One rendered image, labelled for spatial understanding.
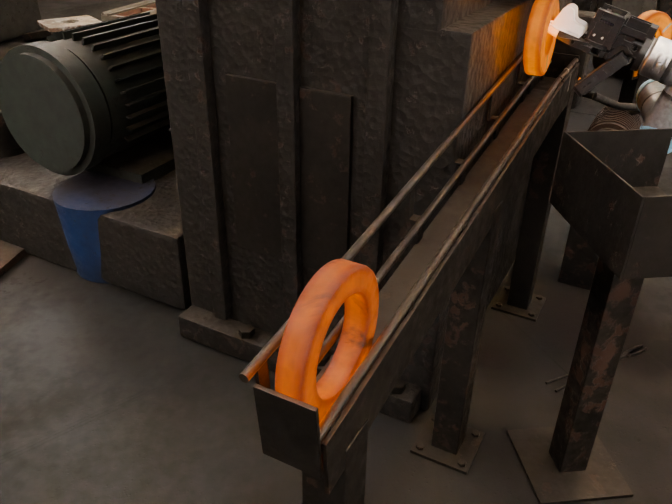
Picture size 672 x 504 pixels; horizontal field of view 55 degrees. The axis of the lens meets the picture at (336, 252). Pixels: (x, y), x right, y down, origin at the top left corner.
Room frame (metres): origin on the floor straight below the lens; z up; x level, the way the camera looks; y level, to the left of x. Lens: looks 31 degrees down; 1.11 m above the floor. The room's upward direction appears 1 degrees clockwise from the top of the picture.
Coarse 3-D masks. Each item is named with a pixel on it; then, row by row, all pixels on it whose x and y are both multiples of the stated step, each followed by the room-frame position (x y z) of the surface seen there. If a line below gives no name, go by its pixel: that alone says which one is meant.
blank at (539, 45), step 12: (540, 0) 1.33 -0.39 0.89; (552, 0) 1.33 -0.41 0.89; (540, 12) 1.30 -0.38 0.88; (552, 12) 1.34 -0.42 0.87; (528, 24) 1.30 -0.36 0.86; (540, 24) 1.29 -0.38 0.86; (528, 36) 1.29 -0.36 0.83; (540, 36) 1.28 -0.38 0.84; (552, 36) 1.38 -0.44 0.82; (528, 48) 1.29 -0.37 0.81; (540, 48) 1.28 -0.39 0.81; (552, 48) 1.39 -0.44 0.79; (528, 60) 1.29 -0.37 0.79; (540, 60) 1.29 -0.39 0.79; (528, 72) 1.32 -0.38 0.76; (540, 72) 1.31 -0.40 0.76
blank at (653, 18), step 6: (648, 12) 1.86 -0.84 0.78; (654, 12) 1.86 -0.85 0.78; (660, 12) 1.86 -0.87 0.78; (642, 18) 1.85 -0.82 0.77; (648, 18) 1.84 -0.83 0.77; (654, 18) 1.85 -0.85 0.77; (660, 18) 1.86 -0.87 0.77; (666, 18) 1.87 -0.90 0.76; (660, 24) 1.86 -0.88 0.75; (666, 24) 1.87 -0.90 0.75; (660, 30) 1.87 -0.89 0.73; (666, 30) 1.88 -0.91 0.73; (666, 36) 1.88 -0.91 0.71
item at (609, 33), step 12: (600, 12) 1.27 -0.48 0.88; (612, 12) 1.29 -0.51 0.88; (624, 12) 1.31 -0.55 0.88; (600, 24) 1.27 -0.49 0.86; (612, 24) 1.26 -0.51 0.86; (624, 24) 1.28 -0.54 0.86; (636, 24) 1.27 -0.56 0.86; (648, 24) 1.26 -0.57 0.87; (588, 36) 1.28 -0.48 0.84; (600, 36) 1.27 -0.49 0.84; (612, 36) 1.26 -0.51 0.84; (624, 36) 1.27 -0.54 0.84; (636, 36) 1.25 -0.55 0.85; (648, 36) 1.25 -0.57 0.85; (600, 48) 1.27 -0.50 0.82; (612, 48) 1.28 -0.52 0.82; (624, 48) 1.26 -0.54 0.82; (636, 48) 1.28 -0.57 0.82; (648, 48) 1.23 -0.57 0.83; (636, 60) 1.24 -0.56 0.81
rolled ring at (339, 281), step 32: (320, 288) 0.54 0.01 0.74; (352, 288) 0.57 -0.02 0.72; (288, 320) 0.52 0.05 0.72; (320, 320) 0.51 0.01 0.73; (352, 320) 0.62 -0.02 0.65; (288, 352) 0.50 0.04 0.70; (352, 352) 0.60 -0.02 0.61; (288, 384) 0.49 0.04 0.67; (320, 384) 0.57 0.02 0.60; (320, 416) 0.51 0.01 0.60
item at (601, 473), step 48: (576, 144) 1.03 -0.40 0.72; (624, 144) 1.09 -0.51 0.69; (576, 192) 1.00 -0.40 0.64; (624, 192) 0.87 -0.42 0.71; (624, 240) 0.84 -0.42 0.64; (624, 288) 0.96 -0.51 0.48; (624, 336) 0.96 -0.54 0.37; (576, 384) 0.98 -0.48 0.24; (528, 432) 1.07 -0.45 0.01; (576, 432) 0.96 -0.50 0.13; (576, 480) 0.93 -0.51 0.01; (624, 480) 0.94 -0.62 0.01
